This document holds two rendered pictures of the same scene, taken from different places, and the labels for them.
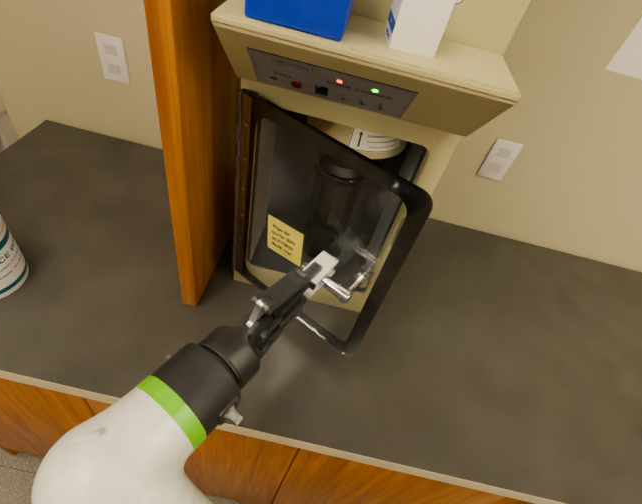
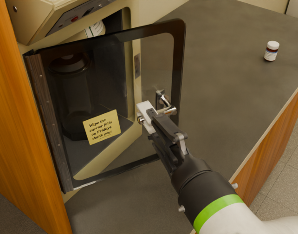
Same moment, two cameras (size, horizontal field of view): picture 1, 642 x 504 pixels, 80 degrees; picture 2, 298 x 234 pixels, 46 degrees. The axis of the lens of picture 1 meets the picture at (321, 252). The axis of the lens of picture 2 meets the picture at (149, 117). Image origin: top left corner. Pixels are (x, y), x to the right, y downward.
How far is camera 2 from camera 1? 0.43 m
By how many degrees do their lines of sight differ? 35
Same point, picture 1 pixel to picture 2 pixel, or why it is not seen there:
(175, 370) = (206, 194)
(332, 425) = not seen: hidden behind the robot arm
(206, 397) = (227, 185)
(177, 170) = (39, 140)
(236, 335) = (191, 160)
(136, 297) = not seen: outside the picture
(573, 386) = (230, 70)
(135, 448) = (252, 221)
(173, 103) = (26, 91)
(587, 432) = (254, 79)
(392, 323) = not seen: hidden behind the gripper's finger
